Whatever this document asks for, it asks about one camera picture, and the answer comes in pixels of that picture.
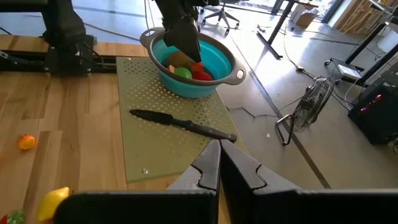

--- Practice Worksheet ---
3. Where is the white power adapter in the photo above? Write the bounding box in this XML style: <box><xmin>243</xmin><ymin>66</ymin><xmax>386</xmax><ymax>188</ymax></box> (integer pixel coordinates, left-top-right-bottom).
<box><xmin>337</xmin><ymin>63</ymin><xmax>361</xmax><ymax>81</ymax></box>

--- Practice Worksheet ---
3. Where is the small orange toy peach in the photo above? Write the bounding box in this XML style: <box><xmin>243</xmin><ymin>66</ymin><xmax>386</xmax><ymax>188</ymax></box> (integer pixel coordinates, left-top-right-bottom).
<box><xmin>16</xmin><ymin>133</ymin><xmax>37</xmax><ymax>151</ymax></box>

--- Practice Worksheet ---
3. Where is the green toy apple half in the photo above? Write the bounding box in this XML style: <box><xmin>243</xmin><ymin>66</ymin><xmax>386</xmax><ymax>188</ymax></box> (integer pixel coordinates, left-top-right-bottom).
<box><xmin>174</xmin><ymin>67</ymin><xmax>193</xmax><ymax>80</ymax></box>

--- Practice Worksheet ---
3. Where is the halved kiwi toy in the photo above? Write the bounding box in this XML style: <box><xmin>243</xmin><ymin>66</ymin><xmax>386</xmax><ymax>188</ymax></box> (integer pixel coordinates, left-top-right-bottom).
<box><xmin>164</xmin><ymin>50</ymin><xmax>195</xmax><ymax>69</ymax></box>

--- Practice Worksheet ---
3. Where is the cardboard box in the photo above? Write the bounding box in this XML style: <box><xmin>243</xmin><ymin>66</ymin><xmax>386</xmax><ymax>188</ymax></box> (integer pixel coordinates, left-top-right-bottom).
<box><xmin>290</xmin><ymin>2</ymin><xmax>320</xmax><ymax>28</ymax></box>

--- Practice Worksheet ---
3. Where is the yellow toy lemon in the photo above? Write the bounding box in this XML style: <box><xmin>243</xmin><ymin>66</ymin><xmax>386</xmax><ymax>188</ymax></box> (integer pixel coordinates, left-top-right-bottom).
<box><xmin>37</xmin><ymin>186</ymin><xmax>71</xmax><ymax>222</ymax></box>

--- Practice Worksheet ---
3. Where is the red toy strawberry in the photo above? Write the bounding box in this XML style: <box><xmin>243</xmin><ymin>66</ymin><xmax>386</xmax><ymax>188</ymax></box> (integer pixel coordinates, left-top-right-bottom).
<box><xmin>0</xmin><ymin>208</ymin><xmax>25</xmax><ymax>224</ymax></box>

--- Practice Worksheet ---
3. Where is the black computer tower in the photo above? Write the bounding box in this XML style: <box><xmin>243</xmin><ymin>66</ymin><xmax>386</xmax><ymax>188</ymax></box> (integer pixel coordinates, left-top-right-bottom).
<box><xmin>347</xmin><ymin>70</ymin><xmax>398</xmax><ymax>146</ymax></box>

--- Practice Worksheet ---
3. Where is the grey office chair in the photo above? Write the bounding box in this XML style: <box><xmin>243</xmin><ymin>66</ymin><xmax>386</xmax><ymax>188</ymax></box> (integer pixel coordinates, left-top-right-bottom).
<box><xmin>200</xmin><ymin>0</ymin><xmax>241</xmax><ymax>35</ymax></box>

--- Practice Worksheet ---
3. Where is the blue collapsible colander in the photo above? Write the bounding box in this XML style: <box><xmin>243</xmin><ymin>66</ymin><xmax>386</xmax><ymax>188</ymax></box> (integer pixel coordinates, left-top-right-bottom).
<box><xmin>139</xmin><ymin>27</ymin><xmax>247</xmax><ymax>99</ymax></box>

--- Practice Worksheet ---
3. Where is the orange toy pear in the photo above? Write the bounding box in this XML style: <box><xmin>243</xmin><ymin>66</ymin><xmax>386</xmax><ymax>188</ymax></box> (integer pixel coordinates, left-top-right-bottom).
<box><xmin>189</xmin><ymin>61</ymin><xmax>205</xmax><ymax>73</ymax></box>

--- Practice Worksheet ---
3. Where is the black floor fan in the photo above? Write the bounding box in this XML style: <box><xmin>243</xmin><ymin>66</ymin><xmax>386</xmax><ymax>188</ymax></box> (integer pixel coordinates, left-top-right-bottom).
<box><xmin>275</xmin><ymin>76</ymin><xmax>335</xmax><ymax>147</ymax></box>

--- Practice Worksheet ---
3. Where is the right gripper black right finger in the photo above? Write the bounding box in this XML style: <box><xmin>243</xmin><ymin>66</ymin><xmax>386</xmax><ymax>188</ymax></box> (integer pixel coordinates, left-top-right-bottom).
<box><xmin>220</xmin><ymin>140</ymin><xmax>398</xmax><ymax>224</ymax></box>

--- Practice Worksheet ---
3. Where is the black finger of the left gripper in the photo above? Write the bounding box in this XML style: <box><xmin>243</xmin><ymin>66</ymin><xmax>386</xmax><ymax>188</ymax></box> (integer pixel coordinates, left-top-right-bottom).
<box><xmin>186</xmin><ymin>20</ymin><xmax>203</xmax><ymax>62</ymax></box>
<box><xmin>164</xmin><ymin>21</ymin><xmax>200</xmax><ymax>62</ymax></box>

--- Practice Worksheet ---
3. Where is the green perforated metal riser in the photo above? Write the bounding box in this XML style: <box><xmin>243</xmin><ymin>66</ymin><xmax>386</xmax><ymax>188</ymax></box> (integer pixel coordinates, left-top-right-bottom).
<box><xmin>115</xmin><ymin>56</ymin><xmax>249</xmax><ymax>184</ymax></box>

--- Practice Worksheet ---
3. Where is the black kitchen knife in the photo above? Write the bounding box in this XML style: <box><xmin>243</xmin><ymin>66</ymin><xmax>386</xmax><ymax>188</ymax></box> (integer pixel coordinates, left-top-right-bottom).
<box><xmin>129</xmin><ymin>108</ymin><xmax>238</xmax><ymax>143</ymax></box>

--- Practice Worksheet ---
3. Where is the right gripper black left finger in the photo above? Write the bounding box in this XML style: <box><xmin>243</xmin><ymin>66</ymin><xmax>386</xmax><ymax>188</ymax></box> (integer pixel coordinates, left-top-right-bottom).
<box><xmin>54</xmin><ymin>139</ymin><xmax>220</xmax><ymax>224</ymax></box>

